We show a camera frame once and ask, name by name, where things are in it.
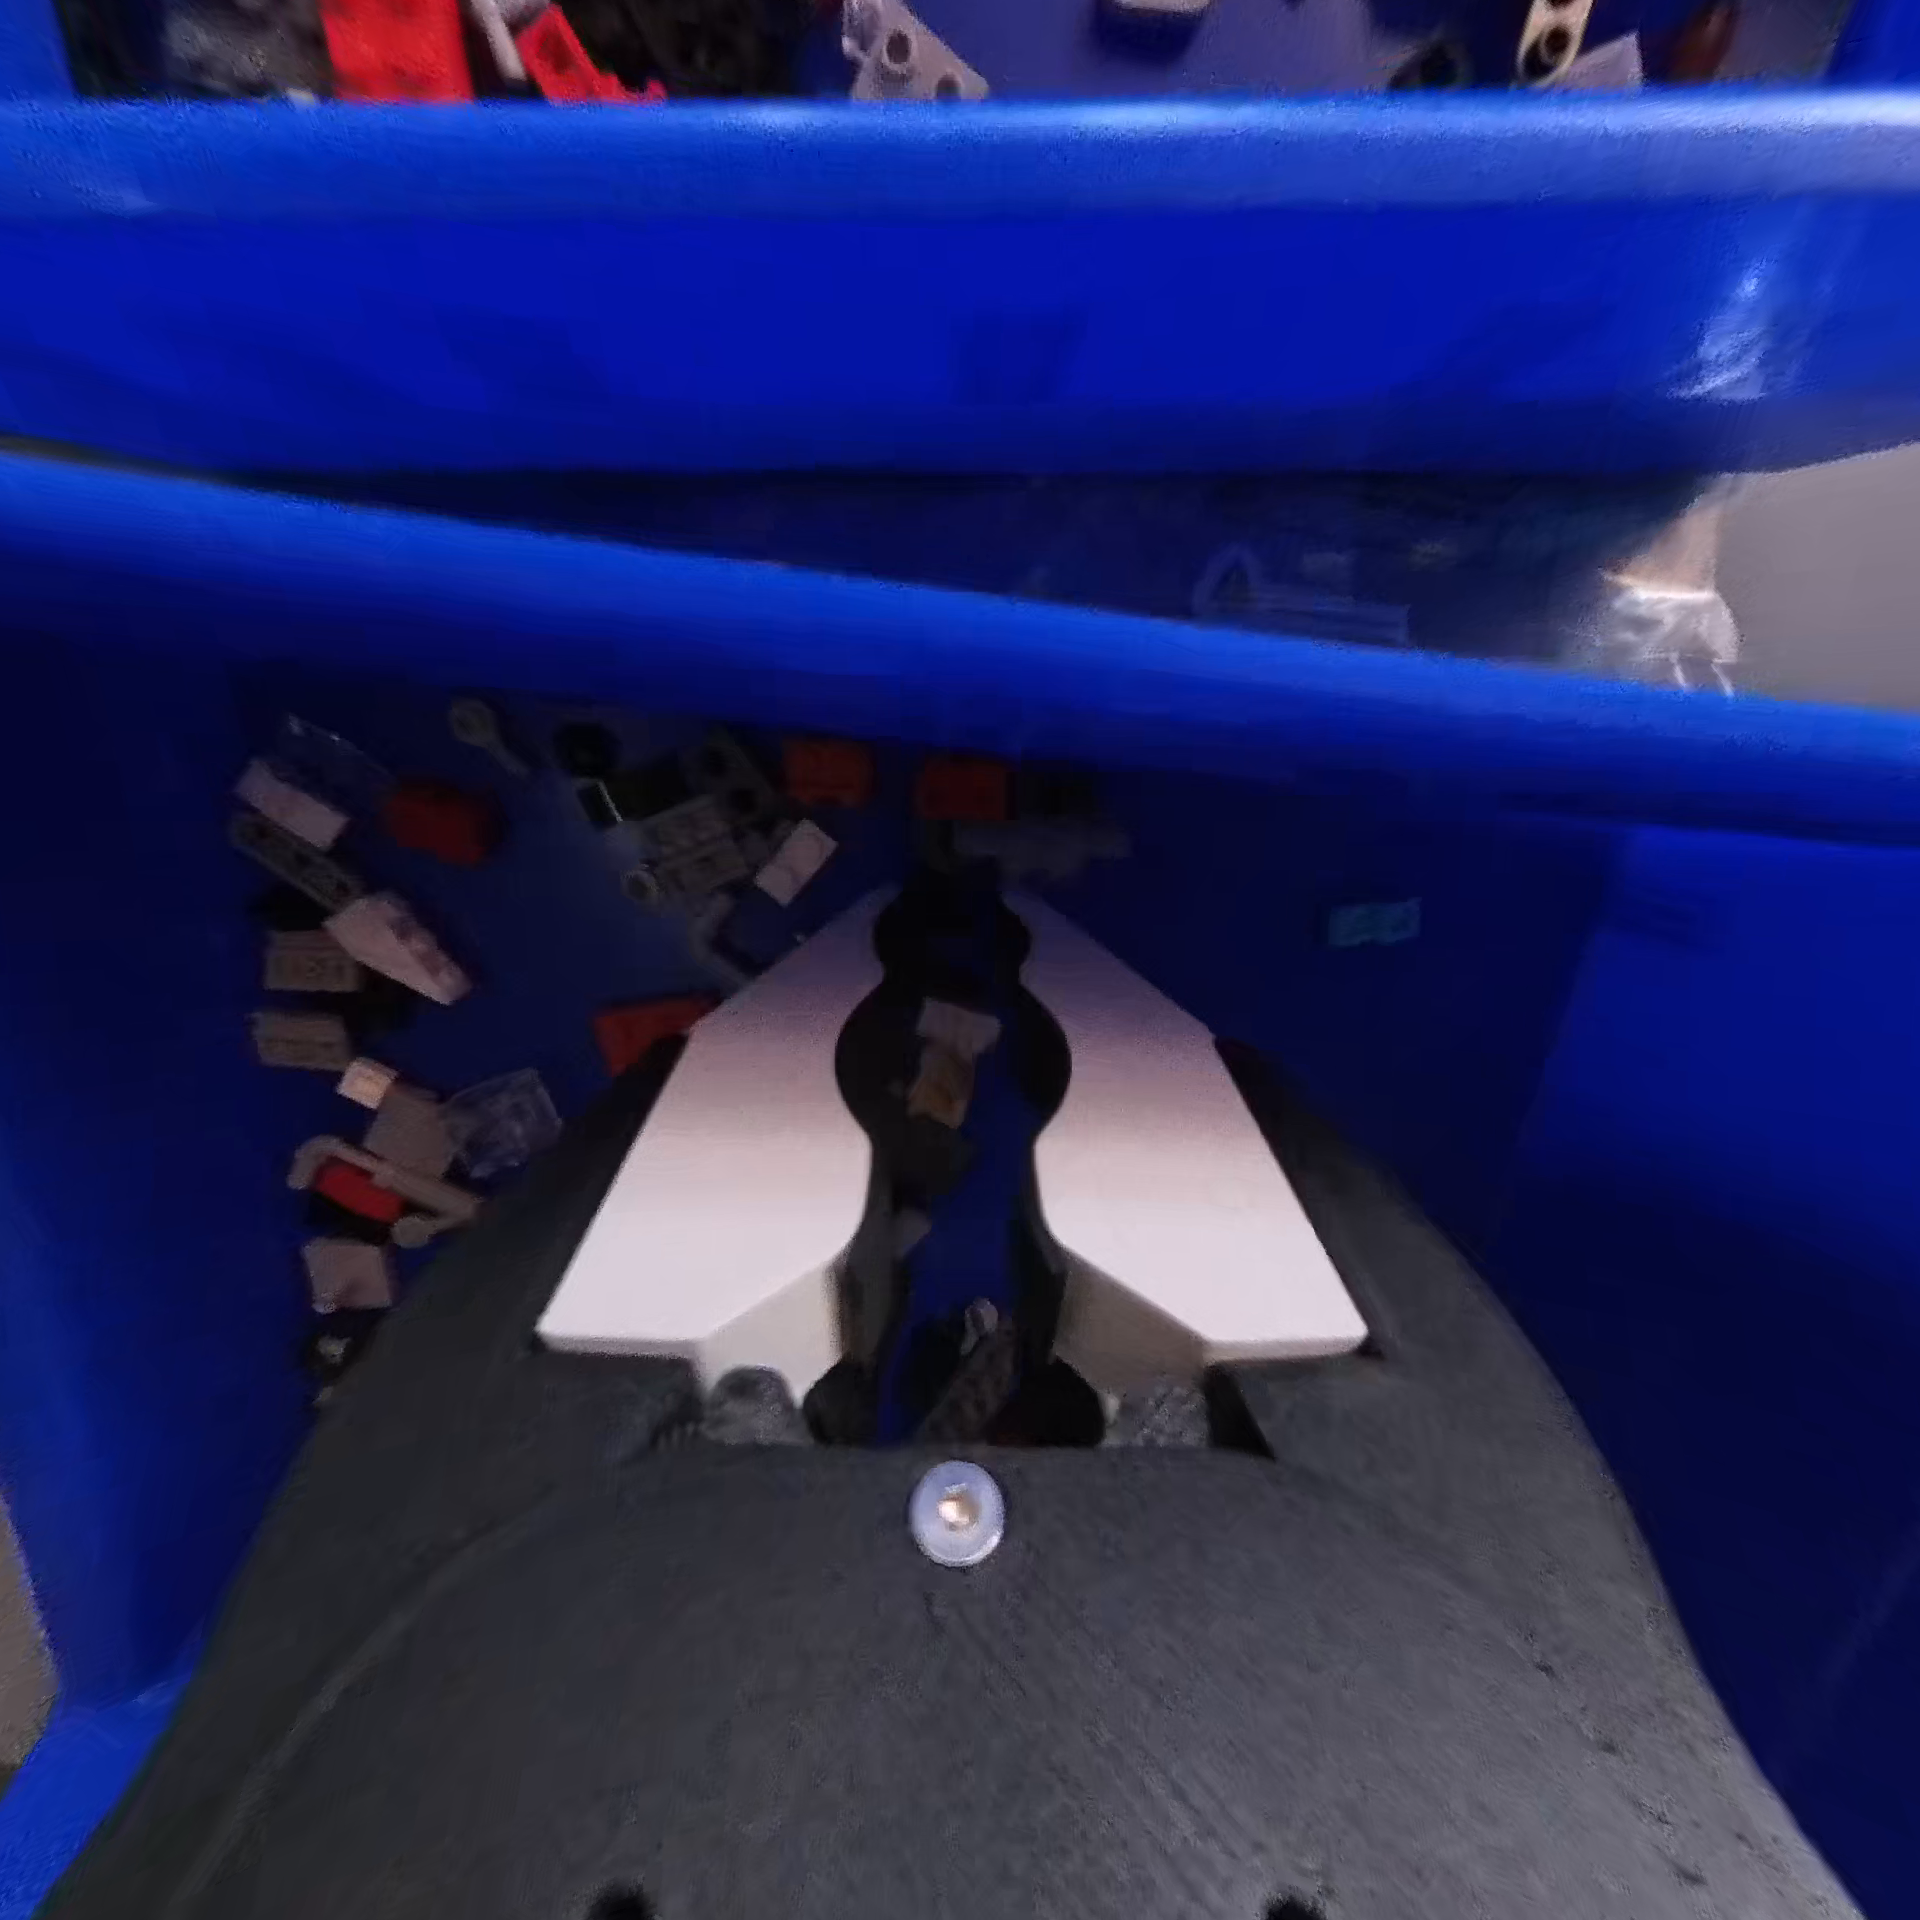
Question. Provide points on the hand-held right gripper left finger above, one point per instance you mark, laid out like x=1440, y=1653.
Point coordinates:
x=721, y=1170

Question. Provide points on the grey desk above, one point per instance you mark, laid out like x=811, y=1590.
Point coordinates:
x=1830, y=600

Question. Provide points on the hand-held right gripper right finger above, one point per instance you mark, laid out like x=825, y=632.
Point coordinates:
x=1184, y=1184

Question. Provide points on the blue plastic bin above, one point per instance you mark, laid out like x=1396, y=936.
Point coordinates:
x=1723, y=1200
x=900, y=299

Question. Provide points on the pile of pale grey bricks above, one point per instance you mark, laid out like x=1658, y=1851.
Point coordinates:
x=388, y=945

